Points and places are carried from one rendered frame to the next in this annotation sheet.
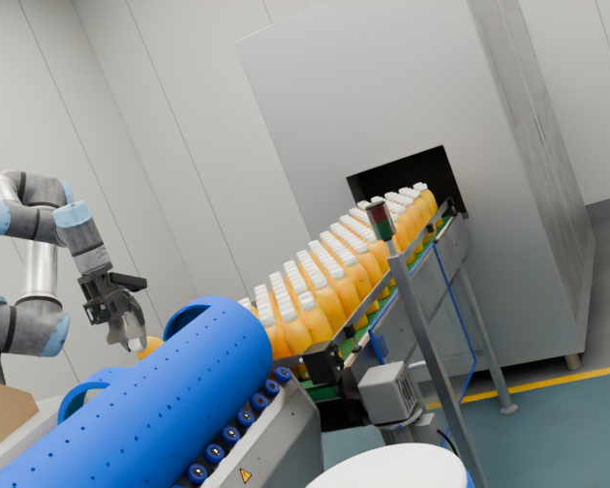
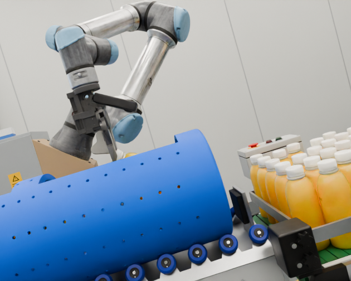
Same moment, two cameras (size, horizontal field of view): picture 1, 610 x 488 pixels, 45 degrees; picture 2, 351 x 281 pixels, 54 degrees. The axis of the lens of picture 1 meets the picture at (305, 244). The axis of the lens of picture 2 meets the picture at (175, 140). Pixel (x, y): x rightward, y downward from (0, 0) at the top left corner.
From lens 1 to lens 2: 1.44 m
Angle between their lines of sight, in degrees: 59
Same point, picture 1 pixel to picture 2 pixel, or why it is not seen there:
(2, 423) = not seen: hidden behind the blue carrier
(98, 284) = (75, 102)
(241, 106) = not seen: outside the picture
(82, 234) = (64, 57)
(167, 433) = (15, 255)
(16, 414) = not seen: hidden behind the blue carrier
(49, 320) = (115, 118)
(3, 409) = (65, 171)
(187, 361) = (84, 194)
